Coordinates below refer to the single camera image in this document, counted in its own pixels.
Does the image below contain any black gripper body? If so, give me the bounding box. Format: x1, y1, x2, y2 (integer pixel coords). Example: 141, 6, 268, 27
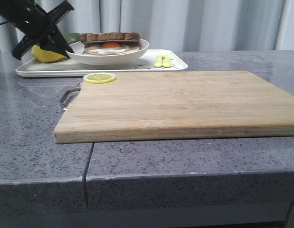
0, 0, 74, 60

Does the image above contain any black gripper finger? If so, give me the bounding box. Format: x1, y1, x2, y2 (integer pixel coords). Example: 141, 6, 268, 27
38, 26, 74, 57

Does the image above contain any white round plate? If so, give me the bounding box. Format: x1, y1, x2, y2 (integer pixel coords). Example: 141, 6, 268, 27
67, 39, 149, 66

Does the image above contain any white rectangular tray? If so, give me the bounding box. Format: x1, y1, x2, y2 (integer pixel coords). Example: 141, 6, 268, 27
16, 49, 188, 78

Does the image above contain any green lime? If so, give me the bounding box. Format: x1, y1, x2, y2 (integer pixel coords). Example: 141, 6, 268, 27
65, 32, 81, 45

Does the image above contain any yellow lemon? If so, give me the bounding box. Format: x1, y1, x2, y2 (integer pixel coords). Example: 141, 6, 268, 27
31, 45, 65, 63

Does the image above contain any fried egg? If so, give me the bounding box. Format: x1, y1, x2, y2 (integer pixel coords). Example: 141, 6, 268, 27
84, 41, 130, 56

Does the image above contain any lemon slice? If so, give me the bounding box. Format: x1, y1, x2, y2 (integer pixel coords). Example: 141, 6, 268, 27
83, 72, 117, 84

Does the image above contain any yellow-green plastic fork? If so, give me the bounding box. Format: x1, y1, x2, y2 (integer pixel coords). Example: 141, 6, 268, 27
153, 54, 163, 68

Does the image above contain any grey curtain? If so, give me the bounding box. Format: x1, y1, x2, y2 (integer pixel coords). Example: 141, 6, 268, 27
0, 0, 294, 53

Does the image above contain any wooden cutting board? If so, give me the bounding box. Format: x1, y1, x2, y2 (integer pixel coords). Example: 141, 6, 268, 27
54, 71, 294, 143

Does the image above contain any metal cutting board handle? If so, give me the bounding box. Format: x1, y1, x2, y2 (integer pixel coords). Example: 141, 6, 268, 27
59, 83, 82, 110

